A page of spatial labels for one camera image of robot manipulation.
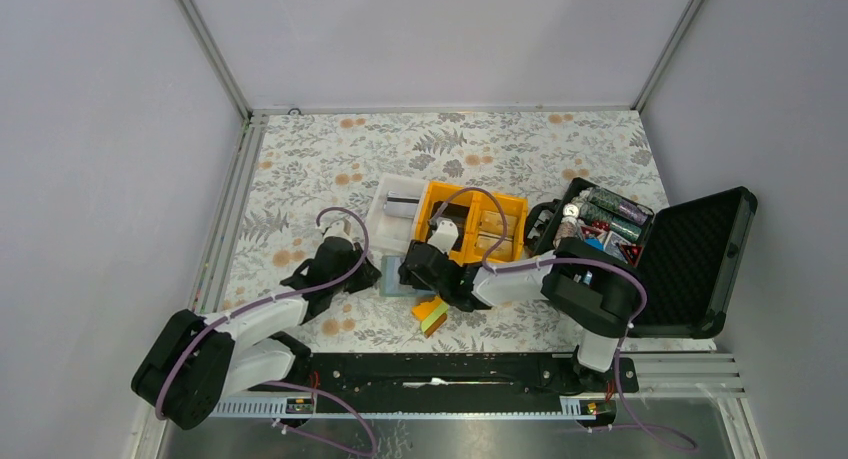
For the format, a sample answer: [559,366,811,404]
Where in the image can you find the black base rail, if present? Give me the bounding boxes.
[284,338,639,416]

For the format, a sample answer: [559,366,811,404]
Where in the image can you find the yellow plastic divided bin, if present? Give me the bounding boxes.
[413,181,529,265]

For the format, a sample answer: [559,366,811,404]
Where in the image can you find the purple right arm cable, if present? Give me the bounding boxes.
[429,186,698,454]

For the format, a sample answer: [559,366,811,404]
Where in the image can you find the black poker chip case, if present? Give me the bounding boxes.
[524,179,758,339]

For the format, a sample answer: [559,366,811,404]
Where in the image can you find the black credit card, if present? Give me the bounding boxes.
[427,201,470,252]

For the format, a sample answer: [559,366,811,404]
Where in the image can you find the orange green sticky notes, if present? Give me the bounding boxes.
[411,296,449,337]

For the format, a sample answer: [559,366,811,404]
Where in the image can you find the green card holder wallet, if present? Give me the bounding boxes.
[379,255,422,298]

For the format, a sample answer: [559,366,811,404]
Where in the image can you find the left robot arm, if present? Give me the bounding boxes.
[130,236,381,430]

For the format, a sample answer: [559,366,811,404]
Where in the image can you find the white plastic bin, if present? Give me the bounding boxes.
[366,173,429,254]

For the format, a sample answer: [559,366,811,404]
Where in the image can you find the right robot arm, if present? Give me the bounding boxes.
[398,238,648,391]

